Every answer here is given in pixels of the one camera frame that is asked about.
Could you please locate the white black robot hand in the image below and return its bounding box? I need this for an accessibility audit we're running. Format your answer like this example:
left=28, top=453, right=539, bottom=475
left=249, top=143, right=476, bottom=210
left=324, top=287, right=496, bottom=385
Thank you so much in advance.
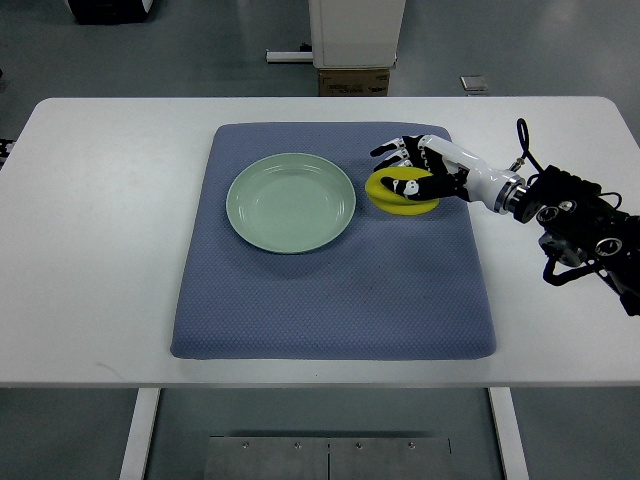
left=371, top=135, right=526, bottom=214

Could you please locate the yellow starfruit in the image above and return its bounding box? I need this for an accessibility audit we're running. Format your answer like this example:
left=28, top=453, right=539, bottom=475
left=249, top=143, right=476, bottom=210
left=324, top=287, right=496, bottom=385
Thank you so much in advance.
left=365, top=166, right=440, bottom=216

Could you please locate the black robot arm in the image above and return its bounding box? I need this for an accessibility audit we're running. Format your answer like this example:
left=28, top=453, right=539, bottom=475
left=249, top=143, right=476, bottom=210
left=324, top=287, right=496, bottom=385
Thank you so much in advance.
left=505, top=118, right=639, bottom=316

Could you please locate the small grey floor plate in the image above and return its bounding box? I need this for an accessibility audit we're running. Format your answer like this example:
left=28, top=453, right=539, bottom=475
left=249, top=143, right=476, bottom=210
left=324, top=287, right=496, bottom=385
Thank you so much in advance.
left=460, top=75, right=489, bottom=92

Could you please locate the light green plate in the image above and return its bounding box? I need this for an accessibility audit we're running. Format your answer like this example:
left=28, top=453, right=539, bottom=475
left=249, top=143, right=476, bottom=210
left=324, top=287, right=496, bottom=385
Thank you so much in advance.
left=226, top=153, right=356, bottom=254

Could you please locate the blue quilted mat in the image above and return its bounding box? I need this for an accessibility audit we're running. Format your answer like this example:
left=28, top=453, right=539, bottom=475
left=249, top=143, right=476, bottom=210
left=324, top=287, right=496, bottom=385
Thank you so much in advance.
left=169, top=121, right=498, bottom=362

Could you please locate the brown cardboard box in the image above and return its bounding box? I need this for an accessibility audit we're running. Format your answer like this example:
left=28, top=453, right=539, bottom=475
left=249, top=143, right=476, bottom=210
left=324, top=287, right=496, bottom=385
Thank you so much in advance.
left=318, top=68, right=390, bottom=97

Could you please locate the white cabinet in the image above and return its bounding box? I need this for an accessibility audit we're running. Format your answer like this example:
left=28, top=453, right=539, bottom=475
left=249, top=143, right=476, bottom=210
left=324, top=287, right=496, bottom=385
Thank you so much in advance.
left=308, top=0, right=406, bottom=69

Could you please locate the white right table leg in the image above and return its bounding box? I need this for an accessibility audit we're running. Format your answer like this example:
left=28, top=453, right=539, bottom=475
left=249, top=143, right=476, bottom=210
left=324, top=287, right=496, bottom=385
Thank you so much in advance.
left=488, top=387, right=530, bottom=480

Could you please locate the white table leg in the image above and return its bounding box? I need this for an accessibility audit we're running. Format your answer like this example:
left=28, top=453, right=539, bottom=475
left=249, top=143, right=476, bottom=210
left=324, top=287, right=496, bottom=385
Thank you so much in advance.
left=119, top=388, right=161, bottom=480
left=488, top=387, right=530, bottom=480

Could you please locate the white left table leg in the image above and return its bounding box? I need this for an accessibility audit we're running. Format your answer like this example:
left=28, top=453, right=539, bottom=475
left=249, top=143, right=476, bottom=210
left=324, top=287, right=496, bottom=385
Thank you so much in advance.
left=119, top=388, right=161, bottom=480

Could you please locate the black wheeled base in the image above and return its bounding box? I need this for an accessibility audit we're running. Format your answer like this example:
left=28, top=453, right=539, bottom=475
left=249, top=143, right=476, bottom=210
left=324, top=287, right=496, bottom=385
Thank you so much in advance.
left=66, top=0, right=154, bottom=25

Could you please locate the dark object at left edge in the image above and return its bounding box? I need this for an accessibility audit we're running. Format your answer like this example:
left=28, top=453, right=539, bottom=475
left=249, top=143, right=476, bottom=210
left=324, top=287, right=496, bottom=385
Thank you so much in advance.
left=0, top=138, right=16, bottom=165

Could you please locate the white metal rail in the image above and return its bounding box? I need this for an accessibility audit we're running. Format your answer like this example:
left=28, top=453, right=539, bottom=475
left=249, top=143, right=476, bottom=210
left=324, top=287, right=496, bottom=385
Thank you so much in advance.
left=265, top=50, right=313, bottom=64

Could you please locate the metal base plate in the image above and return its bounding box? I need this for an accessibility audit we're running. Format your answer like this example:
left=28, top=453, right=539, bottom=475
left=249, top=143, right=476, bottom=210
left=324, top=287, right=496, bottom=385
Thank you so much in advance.
left=204, top=436, right=456, bottom=479

